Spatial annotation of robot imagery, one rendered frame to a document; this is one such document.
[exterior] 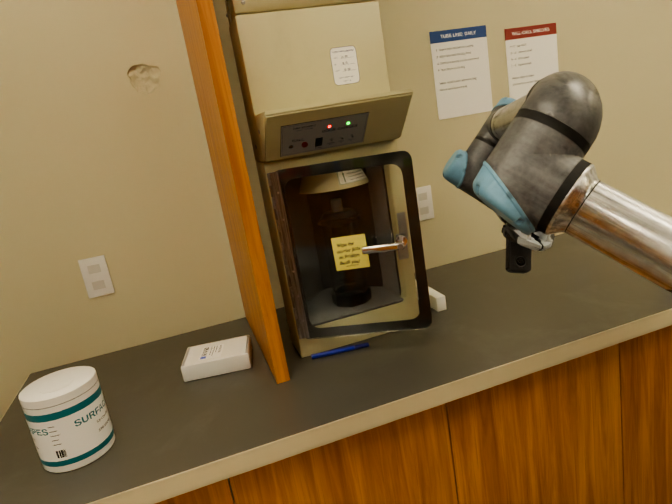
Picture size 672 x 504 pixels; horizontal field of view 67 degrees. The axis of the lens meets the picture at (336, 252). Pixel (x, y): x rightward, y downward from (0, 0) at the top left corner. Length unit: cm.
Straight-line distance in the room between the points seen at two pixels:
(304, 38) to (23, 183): 85
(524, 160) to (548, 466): 80
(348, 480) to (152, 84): 113
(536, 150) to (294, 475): 72
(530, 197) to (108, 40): 119
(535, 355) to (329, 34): 81
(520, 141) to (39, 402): 90
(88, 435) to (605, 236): 92
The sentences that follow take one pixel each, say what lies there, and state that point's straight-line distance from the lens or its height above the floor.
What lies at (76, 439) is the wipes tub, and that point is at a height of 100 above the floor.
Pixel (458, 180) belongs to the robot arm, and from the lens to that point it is 117.
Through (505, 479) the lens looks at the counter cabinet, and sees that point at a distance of 129.
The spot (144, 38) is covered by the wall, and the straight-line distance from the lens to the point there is 158.
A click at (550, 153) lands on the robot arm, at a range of 77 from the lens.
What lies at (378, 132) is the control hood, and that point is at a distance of 116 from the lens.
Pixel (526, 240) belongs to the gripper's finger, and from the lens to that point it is 96.
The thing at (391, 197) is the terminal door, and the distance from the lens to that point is 109.
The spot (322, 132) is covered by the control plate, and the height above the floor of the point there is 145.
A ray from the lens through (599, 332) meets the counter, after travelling 125.
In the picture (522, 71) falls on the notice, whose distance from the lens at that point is 196.
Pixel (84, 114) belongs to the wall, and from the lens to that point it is 157.
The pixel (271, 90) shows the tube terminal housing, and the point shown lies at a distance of 115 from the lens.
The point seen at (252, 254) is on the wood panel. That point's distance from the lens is 106.
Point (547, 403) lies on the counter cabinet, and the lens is 127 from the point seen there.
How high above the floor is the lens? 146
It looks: 14 degrees down
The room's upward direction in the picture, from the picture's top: 10 degrees counter-clockwise
